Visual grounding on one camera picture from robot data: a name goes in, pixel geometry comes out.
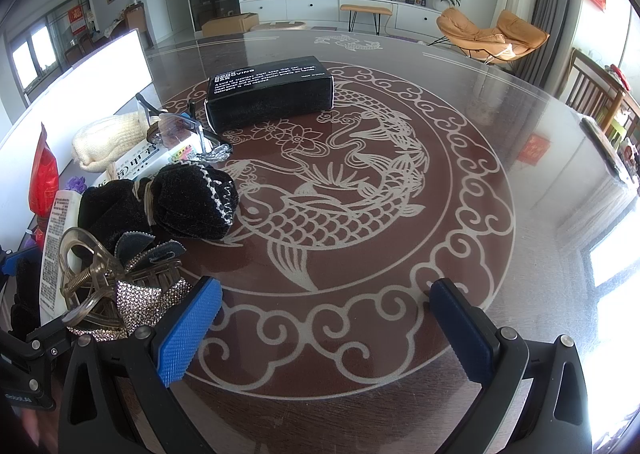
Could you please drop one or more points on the dark framed eyeglasses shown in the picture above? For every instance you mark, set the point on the dark framed eyeglasses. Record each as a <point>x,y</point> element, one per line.
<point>192,119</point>

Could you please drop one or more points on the cardboard box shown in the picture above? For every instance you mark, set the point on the cardboard box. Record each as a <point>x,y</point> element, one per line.
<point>225,24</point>

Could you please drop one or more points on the translucent brown hair claw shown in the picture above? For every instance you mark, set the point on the translucent brown hair claw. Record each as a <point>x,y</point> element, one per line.
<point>155,271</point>

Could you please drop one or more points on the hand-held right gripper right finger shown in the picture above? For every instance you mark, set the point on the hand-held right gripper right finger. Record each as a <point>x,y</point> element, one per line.
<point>460,334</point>

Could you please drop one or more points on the black printed box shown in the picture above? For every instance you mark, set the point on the black printed box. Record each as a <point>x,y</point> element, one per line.
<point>270,93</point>

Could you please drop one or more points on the orange lounge chair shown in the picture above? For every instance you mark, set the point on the orange lounge chair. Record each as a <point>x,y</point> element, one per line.
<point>465,26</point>

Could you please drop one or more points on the red paper on window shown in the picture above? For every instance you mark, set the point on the red paper on window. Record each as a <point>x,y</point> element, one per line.
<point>76,19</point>

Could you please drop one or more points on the round brown patterned desktop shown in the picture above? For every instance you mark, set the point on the round brown patterned desktop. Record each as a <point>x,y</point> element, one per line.
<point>500,98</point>

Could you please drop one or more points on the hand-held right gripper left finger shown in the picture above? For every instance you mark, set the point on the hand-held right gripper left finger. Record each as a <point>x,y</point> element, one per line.
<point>190,329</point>

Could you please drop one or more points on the cream knitted cloth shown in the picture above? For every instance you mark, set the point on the cream knitted cloth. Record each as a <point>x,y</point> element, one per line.
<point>105,141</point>

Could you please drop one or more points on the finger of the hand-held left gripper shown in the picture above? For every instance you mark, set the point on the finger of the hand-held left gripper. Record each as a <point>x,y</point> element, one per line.
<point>7,261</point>
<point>50,340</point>

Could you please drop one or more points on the red toy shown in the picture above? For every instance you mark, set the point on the red toy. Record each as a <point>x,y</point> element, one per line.
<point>44,173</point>

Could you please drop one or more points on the wooden chair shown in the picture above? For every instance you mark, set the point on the wooden chair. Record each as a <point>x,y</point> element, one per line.
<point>590,88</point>

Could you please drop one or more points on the white printed tube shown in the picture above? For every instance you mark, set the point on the white printed tube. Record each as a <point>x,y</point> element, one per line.
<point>55,244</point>

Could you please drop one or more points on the wooden bench with black legs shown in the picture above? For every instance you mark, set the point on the wooden bench with black legs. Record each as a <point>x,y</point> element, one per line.
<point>365,8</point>

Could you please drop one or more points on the white storage box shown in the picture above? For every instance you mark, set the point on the white storage box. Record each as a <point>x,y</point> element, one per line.
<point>90,83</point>

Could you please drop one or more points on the black velvet hair bow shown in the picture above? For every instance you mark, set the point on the black velvet hair bow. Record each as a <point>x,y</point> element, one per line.
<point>195,204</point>

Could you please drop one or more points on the dark flat device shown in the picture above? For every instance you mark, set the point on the dark flat device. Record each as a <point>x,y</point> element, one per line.
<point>605,148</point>

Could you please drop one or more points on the white television console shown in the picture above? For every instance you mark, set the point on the white television console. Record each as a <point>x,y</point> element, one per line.
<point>320,8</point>

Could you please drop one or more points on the white printed packet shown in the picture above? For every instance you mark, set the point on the white printed packet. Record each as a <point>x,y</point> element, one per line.
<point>135,164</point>

